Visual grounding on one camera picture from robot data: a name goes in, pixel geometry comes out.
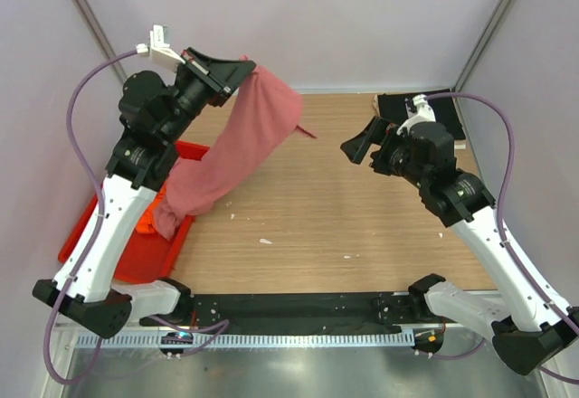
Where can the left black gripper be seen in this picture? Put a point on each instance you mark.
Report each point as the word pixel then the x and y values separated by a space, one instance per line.
pixel 210 80

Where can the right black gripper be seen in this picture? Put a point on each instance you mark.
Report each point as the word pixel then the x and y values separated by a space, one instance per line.
pixel 377 146

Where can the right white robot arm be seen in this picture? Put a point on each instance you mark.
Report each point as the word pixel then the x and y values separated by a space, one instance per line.
pixel 526 330

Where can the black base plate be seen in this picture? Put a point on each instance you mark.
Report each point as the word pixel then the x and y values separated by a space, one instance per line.
pixel 255 312

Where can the orange t shirt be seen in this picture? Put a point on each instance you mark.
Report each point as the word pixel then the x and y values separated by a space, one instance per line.
pixel 146 223

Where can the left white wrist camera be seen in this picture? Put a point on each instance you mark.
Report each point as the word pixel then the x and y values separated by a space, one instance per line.
pixel 159 50

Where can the pink polo t shirt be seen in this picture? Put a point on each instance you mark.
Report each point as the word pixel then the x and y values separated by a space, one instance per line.
pixel 266 111

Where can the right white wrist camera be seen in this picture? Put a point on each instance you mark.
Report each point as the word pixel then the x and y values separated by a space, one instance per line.
pixel 418 111

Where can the red plastic bin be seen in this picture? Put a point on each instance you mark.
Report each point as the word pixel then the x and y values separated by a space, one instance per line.
pixel 146 257

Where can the white slotted cable duct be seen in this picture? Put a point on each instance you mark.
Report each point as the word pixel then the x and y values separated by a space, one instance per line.
pixel 164 339

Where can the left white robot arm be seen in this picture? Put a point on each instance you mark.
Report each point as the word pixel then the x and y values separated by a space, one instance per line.
pixel 154 116

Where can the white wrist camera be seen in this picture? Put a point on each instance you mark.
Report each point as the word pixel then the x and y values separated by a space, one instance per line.
pixel 418 111
pixel 159 50

